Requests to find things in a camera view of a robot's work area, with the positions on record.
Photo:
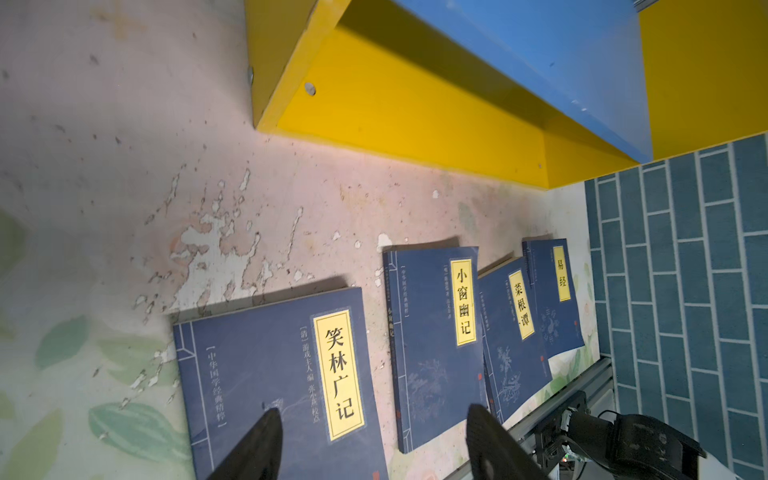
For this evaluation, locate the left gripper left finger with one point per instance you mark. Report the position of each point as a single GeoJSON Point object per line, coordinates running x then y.
{"type": "Point", "coordinates": [258, 454]}

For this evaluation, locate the yellow pink blue bookshelf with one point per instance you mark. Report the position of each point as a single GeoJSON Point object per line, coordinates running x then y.
{"type": "Point", "coordinates": [542, 93]}

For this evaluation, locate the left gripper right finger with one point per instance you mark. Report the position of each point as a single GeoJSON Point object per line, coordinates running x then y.
{"type": "Point", "coordinates": [493, 452]}

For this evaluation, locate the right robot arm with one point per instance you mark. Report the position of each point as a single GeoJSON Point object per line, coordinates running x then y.
{"type": "Point", "coordinates": [628, 446]}

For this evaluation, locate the navy book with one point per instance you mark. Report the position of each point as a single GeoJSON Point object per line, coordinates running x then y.
{"type": "Point", "coordinates": [435, 340]}
{"type": "Point", "coordinates": [304, 361]}
{"type": "Point", "coordinates": [554, 296]}
{"type": "Point", "coordinates": [515, 358]}

